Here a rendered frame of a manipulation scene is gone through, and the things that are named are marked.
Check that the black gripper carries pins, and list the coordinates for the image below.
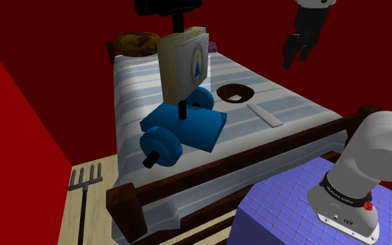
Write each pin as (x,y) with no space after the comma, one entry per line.
(311,18)

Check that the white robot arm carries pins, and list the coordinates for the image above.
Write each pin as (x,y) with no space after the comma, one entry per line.
(375,149)

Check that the pale grey flat strip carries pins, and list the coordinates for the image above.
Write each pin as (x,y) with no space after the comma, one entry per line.
(265,116)

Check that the small pink object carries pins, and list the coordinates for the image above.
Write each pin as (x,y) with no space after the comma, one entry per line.
(212,47)

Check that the brown bowl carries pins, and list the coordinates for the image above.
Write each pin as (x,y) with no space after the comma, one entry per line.
(224,93)

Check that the grey book with triangle emblem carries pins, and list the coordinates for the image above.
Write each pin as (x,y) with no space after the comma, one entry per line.
(185,68)

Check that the black T-shaped hammer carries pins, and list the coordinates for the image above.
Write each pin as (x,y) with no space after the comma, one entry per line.
(163,6)

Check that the purple tiled robot stand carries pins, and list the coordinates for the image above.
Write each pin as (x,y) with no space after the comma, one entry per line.
(277,207)

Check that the wooden bed with striped mattress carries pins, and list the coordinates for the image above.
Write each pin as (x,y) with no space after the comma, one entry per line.
(141,88)

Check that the blue dumbbell with black bar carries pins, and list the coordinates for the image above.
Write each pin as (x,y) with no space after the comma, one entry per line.
(161,146)

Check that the grey garden fork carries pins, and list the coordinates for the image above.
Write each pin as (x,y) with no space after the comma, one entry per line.
(84,190)

